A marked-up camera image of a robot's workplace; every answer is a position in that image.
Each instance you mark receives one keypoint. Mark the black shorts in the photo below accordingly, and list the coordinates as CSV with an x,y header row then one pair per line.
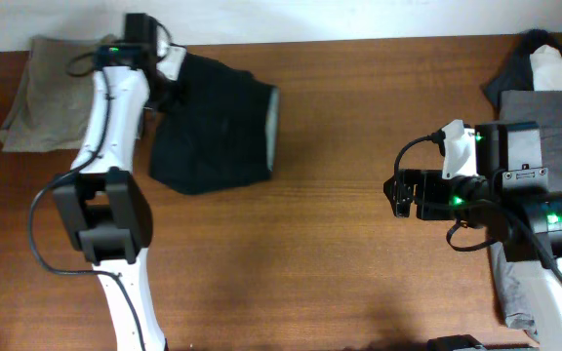
x,y
218,130

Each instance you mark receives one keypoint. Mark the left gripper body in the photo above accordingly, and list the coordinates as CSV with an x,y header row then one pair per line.
x,y
165,91

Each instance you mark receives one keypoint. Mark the grey shorts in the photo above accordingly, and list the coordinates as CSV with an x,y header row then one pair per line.
x,y
545,108

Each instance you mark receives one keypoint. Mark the dark garment under pile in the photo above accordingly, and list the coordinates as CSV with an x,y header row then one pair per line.
x,y
516,73

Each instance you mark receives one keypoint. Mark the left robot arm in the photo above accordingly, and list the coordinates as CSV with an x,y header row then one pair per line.
x,y
103,211

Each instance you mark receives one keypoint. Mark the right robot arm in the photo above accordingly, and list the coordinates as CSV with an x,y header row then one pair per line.
x,y
493,178

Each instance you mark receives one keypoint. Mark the white garment in pile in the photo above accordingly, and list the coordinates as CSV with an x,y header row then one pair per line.
x,y
546,65

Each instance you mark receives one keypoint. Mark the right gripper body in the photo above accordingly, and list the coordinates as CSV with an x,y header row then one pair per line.
x,y
421,193

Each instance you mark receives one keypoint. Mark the folded beige shorts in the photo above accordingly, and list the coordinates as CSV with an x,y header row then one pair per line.
x,y
51,109

